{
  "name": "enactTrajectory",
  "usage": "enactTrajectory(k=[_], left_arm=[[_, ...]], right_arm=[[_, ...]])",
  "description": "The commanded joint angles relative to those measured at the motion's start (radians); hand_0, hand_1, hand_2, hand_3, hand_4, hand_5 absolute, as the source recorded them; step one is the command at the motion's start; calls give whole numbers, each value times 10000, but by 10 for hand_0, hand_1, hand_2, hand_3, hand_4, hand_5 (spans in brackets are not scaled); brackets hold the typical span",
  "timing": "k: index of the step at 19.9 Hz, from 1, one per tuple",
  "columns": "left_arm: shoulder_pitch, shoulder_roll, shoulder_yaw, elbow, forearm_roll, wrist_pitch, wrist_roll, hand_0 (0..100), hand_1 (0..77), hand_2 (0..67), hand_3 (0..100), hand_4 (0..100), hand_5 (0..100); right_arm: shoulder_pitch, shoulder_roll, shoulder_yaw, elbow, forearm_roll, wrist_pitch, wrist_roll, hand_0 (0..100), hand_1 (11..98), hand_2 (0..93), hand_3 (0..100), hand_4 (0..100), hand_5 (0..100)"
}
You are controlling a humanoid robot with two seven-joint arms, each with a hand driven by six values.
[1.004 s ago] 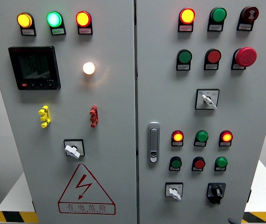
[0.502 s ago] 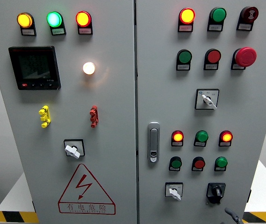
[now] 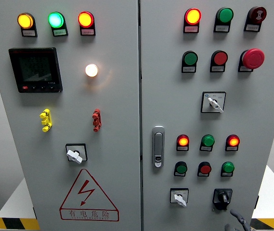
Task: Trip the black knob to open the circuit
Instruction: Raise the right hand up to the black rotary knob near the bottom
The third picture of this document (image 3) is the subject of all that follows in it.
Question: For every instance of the black knob turn switch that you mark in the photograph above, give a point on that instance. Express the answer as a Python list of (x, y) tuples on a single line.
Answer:
[(223, 197)]

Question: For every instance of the black door hinge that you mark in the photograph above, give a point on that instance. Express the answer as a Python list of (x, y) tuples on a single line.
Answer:
[(257, 202), (35, 213)]

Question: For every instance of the black yellow striped tape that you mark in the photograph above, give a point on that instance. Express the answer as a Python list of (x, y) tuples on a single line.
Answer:
[(271, 224), (14, 224)]

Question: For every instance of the small label plate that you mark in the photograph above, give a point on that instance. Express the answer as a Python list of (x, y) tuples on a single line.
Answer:
[(188, 69), (217, 69), (244, 69), (182, 148), (60, 32), (251, 27), (29, 33), (87, 32), (221, 28), (205, 149), (226, 174), (203, 175), (191, 29), (179, 175), (231, 148)]

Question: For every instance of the small green round lamp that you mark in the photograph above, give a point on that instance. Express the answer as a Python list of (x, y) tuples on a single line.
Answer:
[(208, 140), (228, 167)]

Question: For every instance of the small red push button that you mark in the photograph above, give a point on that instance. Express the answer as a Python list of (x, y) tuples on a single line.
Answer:
[(205, 168)]

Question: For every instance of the small green push button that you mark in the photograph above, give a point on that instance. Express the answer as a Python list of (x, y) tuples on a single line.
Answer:
[(181, 168)]

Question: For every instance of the small red round lamp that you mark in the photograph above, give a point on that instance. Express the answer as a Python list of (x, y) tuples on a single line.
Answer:
[(183, 141), (233, 141)]

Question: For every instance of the silver door lock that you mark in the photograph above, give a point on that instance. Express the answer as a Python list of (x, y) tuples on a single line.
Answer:
[(158, 144)]

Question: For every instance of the red warning triangle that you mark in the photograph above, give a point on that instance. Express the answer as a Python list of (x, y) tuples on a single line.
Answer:
[(86, 190)]

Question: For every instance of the large red stop button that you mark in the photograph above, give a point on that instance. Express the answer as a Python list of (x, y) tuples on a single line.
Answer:
[(253, 58)]

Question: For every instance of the large red round button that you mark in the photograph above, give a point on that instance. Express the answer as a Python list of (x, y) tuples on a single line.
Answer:
[(220, 58)]

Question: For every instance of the grey cabinet door with display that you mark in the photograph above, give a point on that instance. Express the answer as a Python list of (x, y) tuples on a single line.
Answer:
[(117, 108)]

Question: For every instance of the large green round button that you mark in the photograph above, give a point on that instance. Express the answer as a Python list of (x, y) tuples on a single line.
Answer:
[(190, 58), (225, 15)]

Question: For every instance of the dark red buzzer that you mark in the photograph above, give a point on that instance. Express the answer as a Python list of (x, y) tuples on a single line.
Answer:
[(257, 14)]

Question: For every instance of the red-rimmed round lamp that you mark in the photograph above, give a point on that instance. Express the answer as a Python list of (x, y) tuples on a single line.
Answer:
[(86, 19), (192, 16)]

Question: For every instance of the white round lamp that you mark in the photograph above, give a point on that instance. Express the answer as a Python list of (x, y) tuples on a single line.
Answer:
[(91, 70)]

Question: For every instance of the black display meter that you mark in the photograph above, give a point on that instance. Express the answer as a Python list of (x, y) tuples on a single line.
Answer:
[(35, 69)]

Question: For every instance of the green glowing round lamp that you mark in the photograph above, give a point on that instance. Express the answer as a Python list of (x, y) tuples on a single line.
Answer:
[(56, 20)]

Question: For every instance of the yellow round lamp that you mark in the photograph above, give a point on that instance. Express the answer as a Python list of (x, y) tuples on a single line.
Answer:
[(25, 21)]

